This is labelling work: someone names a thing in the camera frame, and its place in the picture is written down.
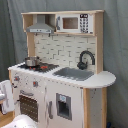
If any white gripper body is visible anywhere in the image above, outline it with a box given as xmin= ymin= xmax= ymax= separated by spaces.
xmin=0 ymin=80 xmax=15 ymax=112

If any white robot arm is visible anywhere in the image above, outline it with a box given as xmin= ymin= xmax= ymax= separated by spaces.
xmin=0 ymin=80 xmax=38 ymax=128

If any wooden toy kitchen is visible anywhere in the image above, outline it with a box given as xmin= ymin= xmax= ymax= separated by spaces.
xmin=9 ymin=10 xmax=116 ymax=128

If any red grey left knob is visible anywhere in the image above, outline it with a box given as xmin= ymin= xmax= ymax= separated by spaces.
xmin=14 ymin=76 xmax=20 ymax=82

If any red grey knob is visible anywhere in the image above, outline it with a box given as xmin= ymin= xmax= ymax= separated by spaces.
xmin=14 ymin=76 xmax=20 ymax=82
xmin=33 ymin=81 xmax=38 ymax=87

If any red grey right knob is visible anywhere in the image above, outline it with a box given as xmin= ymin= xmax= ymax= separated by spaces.
xmin=33 ymin=81 xmax=38 ymax=87

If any silver toy pot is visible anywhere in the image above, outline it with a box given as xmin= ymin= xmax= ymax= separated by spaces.
xmin=25 ymin=56 xmax=40 ymax=67

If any black toy stovetop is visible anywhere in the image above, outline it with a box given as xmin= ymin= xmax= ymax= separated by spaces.
xmin=21 ymin=62 xmax=57 ymax=73

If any grey ice dispenser panel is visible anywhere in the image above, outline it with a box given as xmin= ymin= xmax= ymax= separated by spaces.
xmin=56 ymin=93 xmax=72 ymax=120

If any grey toy sink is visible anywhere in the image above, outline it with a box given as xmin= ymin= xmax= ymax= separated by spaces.
xmin=53 ymin=67 xmax=93 ymax=81

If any grey range hood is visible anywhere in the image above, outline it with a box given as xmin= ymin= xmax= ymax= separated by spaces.
xmin=26 ymin=14 xmax=55 ymax=34

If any black toy faucet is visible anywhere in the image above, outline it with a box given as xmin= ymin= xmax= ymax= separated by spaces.
xmin=76 ymin=50 xmax=96 ymax=71

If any white toy microwave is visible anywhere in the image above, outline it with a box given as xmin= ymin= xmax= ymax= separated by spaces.
xmin=56 ymin=14 xmax=94 ymax=34

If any grey cabinet door handle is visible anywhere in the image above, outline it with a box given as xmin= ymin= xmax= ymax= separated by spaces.
xmin=48 ymin=101 xmax=53 ymax=119

